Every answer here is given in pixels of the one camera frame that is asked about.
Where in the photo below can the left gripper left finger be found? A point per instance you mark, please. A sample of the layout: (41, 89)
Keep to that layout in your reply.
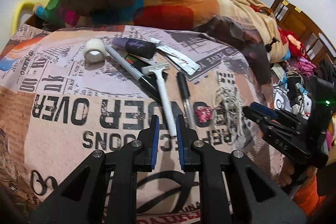
(103, 187)

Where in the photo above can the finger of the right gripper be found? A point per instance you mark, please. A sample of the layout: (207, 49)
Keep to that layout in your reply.
(292, 129)
(282, 116)

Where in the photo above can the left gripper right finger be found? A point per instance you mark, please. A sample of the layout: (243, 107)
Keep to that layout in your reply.
(233, 189)

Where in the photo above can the white disposable razor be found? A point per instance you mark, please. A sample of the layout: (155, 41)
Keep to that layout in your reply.
(157, 70)

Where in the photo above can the person's right hand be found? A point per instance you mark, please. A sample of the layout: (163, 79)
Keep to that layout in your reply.
(288, 170)

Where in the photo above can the pink crumpled wrapper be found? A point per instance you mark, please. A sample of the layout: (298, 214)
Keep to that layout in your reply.
(204, 113)

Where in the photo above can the red plush toy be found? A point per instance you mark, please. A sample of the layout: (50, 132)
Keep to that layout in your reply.
(296, 48)

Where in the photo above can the black clear ballpoint pen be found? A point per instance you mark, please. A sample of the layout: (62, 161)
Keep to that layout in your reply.
(185, 96)

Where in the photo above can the wooden headboard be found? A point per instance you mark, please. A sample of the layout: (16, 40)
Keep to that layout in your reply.
(290, 17)

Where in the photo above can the beige blanket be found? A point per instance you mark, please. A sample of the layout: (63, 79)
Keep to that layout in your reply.
(253, 15)

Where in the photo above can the newspaper print bedspread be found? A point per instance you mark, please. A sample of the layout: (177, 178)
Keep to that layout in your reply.
(56, 109)

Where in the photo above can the white black marker pen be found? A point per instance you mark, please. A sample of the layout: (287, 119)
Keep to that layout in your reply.
(144, 82)

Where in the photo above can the purple black tube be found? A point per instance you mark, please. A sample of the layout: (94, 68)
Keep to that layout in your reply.
(136, 47)

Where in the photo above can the colourful patchwork blanket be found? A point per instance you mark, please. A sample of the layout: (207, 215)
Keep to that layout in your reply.
(164, 14)

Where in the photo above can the white tape roll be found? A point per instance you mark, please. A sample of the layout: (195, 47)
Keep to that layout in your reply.
(94, 51)

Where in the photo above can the yellow foam tube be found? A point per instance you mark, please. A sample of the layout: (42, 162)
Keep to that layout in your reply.
(22, 5)

